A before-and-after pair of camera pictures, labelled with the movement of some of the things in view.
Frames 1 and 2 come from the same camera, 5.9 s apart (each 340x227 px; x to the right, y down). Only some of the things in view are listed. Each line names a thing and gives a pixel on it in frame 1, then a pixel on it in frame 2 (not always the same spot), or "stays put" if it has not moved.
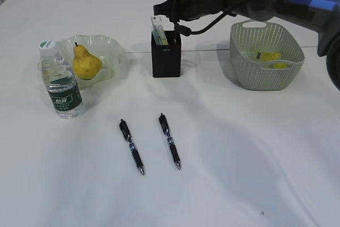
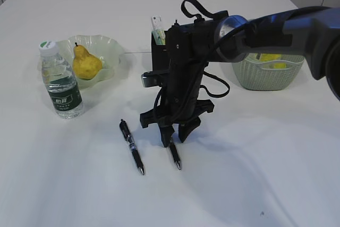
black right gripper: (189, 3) → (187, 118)
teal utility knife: (158, 38) stays put
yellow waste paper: (272, 56) stays put
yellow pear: (86, 66) stays put
